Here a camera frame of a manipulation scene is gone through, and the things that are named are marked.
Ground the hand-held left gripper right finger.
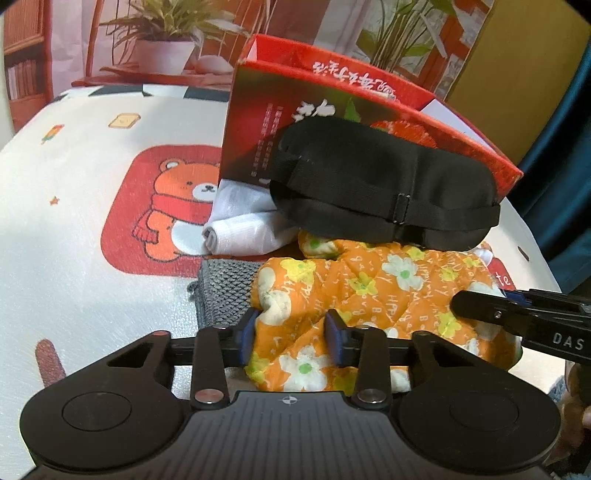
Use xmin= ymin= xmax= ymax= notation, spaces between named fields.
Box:
xmin=323 ymin=310 xmax=467 ymax=411

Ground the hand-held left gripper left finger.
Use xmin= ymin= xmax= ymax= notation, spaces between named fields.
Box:
xmin=107 ymin=308 xmax=259 ymax=411

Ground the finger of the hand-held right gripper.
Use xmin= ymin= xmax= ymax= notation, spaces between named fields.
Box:
xmin=451 ymin=290 xmax=527 ymax=340
xmin=505 ymin=288 xmax=591 ymax=315

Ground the orange floral quilted cloth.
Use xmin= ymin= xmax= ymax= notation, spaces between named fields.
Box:
xmin=244 ymin=233 xmax=518 ymax=393

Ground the black eye mask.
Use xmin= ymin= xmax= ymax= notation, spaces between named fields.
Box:
xmin=267 ymin=116 xmax=502 ymax=252

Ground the red cardboard box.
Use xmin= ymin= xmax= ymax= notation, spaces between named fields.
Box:
xmin=218 ymin=33 xmax=525 ymax=204

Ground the person's right hand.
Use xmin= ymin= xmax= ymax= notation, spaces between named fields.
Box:
xmin=551 ymin=361 xmax=591 ymax=476

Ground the grey knitted cloth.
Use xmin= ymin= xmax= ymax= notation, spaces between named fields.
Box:
xmin=187 ymin=258 xmax=269 ymax=330

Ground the white rolled sock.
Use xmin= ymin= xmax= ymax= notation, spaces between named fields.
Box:
xmin=202 ymin=178 xmax=301 ymax=257

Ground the blue curtain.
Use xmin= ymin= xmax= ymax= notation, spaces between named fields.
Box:
xmin=508 ymin=18 xmax=591 ymax=296

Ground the white bear printed mat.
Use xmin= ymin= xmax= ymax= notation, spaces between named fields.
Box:
xmin=0 ymin=83 xmax=561 ymax=416

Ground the wall poster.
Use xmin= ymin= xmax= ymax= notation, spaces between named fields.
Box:
xmin=0 ymin=0 xmax=495 ymax=134

